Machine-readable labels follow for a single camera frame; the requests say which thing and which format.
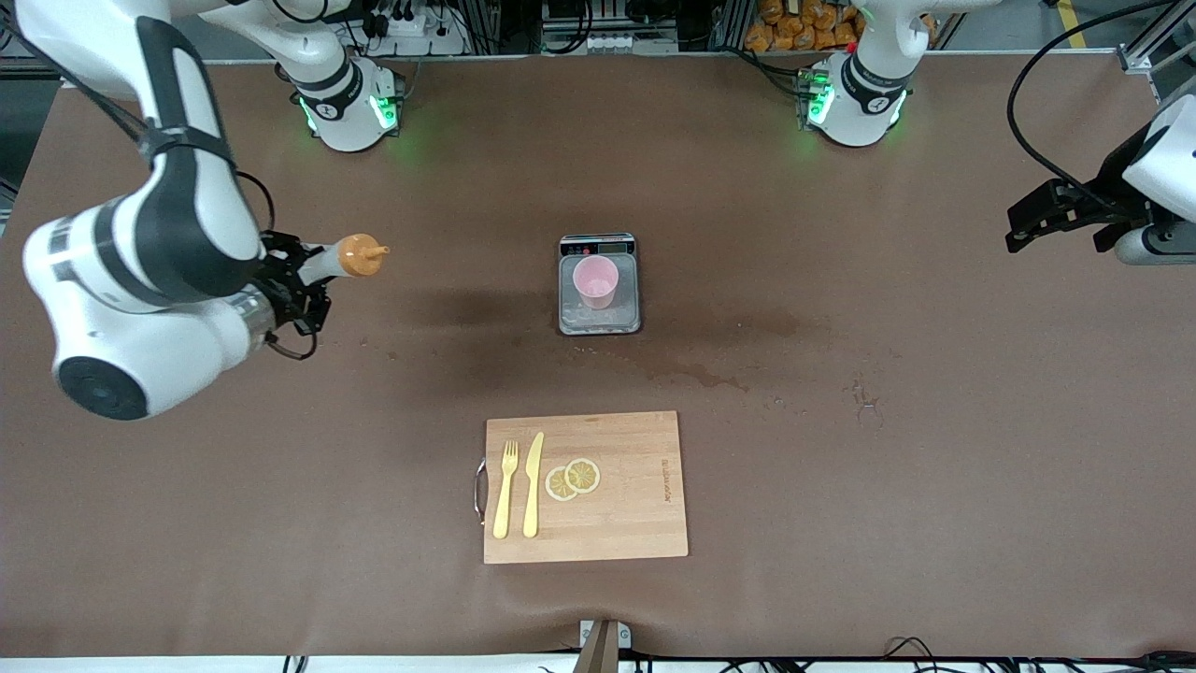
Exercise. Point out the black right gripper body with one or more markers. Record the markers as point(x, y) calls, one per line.
point(283, 292)

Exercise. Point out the orange snack packs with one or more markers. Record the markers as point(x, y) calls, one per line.
point(775, 28)

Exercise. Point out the white connector block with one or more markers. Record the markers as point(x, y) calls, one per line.
point(617, 43)

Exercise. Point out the yellow plastic knife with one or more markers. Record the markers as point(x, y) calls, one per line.
point(533, 477)

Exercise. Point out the metal camera stand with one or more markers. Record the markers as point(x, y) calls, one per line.
point(605, 650)

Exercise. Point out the yellow plastic fork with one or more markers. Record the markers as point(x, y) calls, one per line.
point(505, 500)

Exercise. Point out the wooden cutting board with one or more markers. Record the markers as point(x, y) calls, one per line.
point(635, 505)

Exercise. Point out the white power strip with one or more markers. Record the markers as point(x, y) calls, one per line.
point(425, 42)

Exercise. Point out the brown table cover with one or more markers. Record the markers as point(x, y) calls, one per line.
point(841, 234)

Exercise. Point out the silver digital kitchen scale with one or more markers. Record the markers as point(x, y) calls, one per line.
point(598, 322)

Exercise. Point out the aluminium frame post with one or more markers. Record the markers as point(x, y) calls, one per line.
point(1145, 61)

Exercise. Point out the lemon slice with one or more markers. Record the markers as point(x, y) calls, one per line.
point(556, 486)
point(584, 475)

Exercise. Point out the pink plastic cup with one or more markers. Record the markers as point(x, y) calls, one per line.
point(595, 280)

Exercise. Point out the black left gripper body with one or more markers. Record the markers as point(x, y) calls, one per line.
point(1109, 190)

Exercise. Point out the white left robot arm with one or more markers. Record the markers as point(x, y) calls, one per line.
point(855, 112)

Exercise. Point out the translucent squeeze bottle orange cap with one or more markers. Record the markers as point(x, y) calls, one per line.
point(355, 255)

